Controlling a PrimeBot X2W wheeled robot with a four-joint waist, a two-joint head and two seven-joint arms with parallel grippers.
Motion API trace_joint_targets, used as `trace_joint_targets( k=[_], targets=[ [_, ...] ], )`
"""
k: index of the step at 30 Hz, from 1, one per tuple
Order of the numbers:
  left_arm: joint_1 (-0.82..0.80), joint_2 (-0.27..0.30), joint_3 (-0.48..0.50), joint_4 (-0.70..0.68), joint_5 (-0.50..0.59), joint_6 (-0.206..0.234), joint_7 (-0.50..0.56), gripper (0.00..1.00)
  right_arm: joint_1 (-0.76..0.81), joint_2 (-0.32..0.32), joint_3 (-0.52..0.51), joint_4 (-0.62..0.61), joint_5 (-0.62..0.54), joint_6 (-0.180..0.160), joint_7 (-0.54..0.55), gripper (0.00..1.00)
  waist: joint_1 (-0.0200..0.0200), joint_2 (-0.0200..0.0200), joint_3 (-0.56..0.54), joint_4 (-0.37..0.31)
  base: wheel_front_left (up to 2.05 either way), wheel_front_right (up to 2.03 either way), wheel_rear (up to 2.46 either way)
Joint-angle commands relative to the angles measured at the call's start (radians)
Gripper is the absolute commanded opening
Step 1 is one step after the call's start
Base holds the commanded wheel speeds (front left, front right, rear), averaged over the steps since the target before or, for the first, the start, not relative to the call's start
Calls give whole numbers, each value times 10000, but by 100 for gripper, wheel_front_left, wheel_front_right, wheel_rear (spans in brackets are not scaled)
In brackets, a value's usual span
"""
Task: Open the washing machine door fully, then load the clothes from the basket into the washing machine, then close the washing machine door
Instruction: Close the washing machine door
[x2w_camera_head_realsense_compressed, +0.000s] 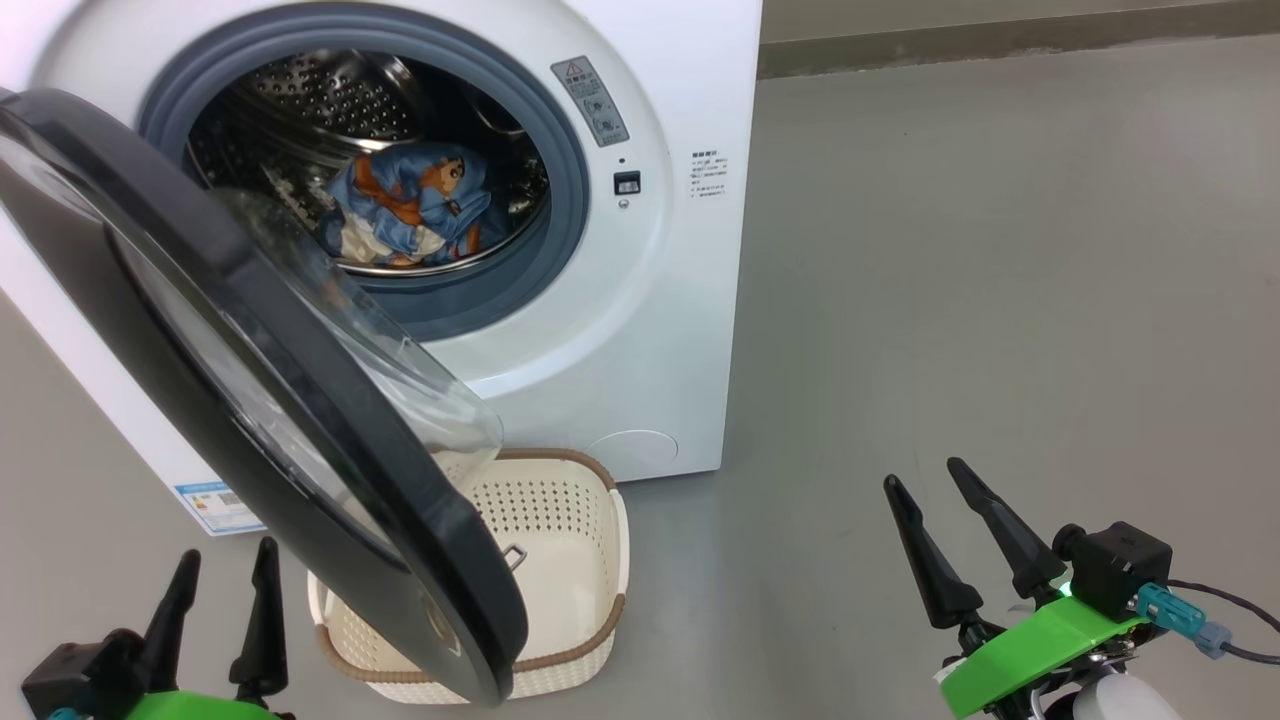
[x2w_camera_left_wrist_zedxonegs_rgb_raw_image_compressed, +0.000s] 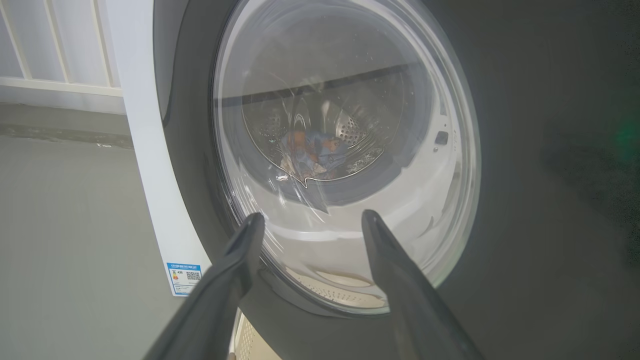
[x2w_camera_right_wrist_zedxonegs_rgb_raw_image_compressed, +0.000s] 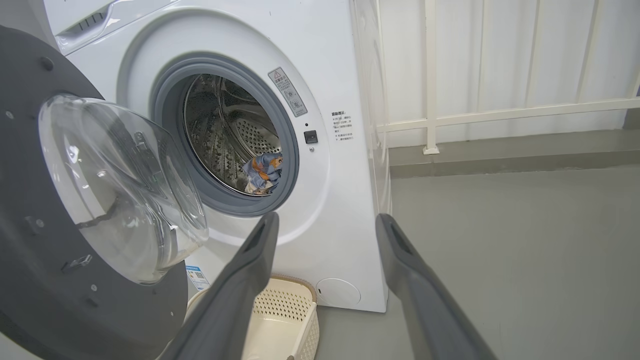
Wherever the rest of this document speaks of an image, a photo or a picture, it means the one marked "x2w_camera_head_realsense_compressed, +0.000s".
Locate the dark grey round washer door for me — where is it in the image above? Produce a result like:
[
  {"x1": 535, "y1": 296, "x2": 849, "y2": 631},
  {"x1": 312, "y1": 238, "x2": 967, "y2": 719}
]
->
[{"x1": 0, "y1": 88, "x2": 529, "y2": 706}]

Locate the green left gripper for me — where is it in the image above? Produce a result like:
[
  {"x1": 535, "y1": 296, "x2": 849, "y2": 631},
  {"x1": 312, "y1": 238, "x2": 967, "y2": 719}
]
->
[{"x1": 125, "y1": 537, "x2": 289, "y2": 720}]

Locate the thin black camera cable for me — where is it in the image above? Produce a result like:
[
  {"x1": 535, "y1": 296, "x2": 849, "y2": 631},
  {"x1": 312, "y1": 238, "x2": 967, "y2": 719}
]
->
[{"x1": 1165, "y1": 578, "x2": 1280, "y2": 667}]

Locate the white front-load washing machine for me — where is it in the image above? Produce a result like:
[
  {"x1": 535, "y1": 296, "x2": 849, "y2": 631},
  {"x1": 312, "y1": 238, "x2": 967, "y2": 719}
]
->
[{"x1": 0, "y1": 0, "x2": 763, "y2": 536}]

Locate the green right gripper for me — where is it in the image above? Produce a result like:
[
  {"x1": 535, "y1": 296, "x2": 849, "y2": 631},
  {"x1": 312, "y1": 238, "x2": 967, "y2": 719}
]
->
[{"x1": 884, "y1": 458, "x2": 1151, "y2": 720}]

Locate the cream perforated laundry basket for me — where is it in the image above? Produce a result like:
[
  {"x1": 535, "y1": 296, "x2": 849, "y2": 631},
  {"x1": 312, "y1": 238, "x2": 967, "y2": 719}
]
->
[{"x1": 307, "y1": 448, "x2": 631, "y2": 704}]

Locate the blue cartoon print garment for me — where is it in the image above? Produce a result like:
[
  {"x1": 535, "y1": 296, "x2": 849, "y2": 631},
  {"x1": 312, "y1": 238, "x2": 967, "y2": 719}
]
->
[{"x1": 318, "y1": 143, "x2": 493, "y2": 269}]

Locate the teal camera cable connector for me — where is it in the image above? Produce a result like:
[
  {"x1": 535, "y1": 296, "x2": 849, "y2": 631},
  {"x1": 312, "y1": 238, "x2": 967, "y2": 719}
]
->
[{"x1": 1137, "y1": 585, "x2": 1233, "y2": 659}]

